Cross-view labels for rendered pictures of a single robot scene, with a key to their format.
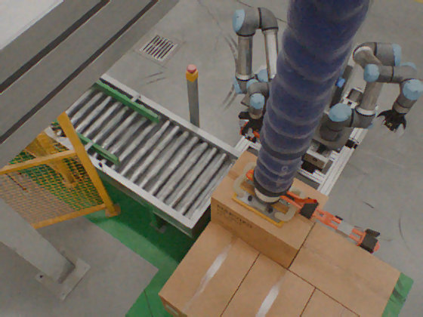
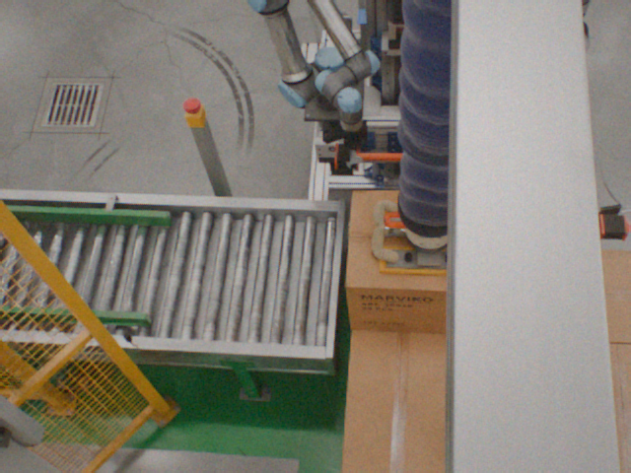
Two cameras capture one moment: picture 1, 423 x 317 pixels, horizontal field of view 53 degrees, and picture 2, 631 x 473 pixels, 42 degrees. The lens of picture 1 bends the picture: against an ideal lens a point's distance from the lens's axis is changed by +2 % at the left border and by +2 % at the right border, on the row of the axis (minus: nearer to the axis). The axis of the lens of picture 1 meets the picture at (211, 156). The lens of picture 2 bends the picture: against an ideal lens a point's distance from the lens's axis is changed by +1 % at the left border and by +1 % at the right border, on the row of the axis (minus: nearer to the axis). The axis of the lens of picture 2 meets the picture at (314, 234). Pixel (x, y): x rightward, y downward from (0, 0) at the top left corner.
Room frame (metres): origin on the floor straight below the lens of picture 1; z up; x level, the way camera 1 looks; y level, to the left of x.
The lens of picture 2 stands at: (-0.07, 0.50, 3.57)
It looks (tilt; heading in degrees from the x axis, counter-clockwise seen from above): 61 degrees down; 340
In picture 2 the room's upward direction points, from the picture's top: 10 degrees counter-clockwise
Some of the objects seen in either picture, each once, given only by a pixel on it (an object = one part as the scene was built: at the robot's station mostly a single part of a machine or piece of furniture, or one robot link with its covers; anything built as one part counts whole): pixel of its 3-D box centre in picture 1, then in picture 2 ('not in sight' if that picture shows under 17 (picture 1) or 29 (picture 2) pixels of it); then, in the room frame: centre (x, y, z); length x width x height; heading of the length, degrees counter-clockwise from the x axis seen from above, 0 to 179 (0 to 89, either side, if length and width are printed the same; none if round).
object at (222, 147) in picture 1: (124, 93); (80, 207); (2.19, 0.73, 0.50); 2.31 x 0.05 x 0.19; 56
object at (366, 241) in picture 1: (367, 243); (611, 228); (0.72, -0.84, 1.07); 0.08 x 0.07 x 0.05; 56
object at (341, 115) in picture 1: (339, 116); not in sight; (1.46, -0.77, 1.20); 0.13 x 0.12 x 0.14; 83
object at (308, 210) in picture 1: (309, 207); not in sight; (0.92, -0.55, 1.07); 0.10 x 0.08 x 0.06; 146
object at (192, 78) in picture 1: (194, 112); (217, 178); (2.00, 0.14, 0.50); 0.07 x 0.07 x 1.00; 56
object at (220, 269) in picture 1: (276, 289); (502, 378); (0.63, -0.44, 0.34); 1.20 x 1.00 x 0.40; 56
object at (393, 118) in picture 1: (395, 116); not in sight; (1.14, -0.85, 1.66); 0.09 x 0.08 x 0.12; 147
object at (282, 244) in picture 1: (265, 209); (430, 264); (1.05, -0.35, 0.74); 0.60 x 0.40 x 0.40; 56
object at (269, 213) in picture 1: (260, 205); (428, 259); (0.98, -0.29, 0.97); 0.34 x 0.10 x 0.05; 56
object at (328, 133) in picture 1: (333, 127); not in sight; (1.46, -0.76, 1.09); 0.15 x 0.15 x 0.10
